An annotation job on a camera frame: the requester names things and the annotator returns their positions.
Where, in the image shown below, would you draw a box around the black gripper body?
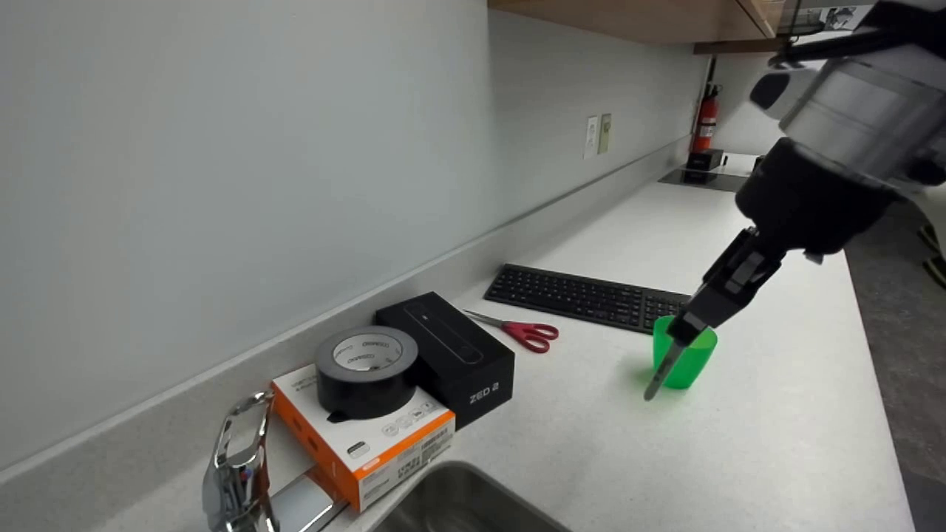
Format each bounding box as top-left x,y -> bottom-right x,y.
734,137 -> 900,262

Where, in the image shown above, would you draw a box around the green plastic cup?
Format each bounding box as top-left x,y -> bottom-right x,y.
650,310 -> 721,392

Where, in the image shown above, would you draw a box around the dark flat counter panel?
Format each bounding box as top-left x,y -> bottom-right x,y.
656,165 -> 750,194

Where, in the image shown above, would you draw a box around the black computer keyboard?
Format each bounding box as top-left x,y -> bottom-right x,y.
483,261 -> 696,341

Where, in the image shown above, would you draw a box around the red fire extinguisher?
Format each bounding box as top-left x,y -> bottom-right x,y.
685,54 -> 724,162

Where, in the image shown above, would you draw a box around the black rectangular box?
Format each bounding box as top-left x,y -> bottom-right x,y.
370,290 -> 518,429

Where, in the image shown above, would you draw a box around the stainless steel sink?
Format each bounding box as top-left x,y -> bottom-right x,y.
367,457 -> 576,532

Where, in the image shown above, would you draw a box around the orange and white box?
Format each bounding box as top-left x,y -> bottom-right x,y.
265,360 -> 458,515

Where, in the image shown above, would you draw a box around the chrome sink faucet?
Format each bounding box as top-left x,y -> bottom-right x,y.
199,388 -> 339,532

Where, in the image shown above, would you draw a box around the red handled scissors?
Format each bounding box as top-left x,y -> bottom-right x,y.
468,308 -> 566,358

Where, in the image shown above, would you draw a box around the wooden wall cabinet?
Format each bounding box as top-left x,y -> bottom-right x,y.
487,0 -> 793,57

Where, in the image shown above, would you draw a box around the black duct tape roll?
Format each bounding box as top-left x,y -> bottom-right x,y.
313,321 -> 422,426

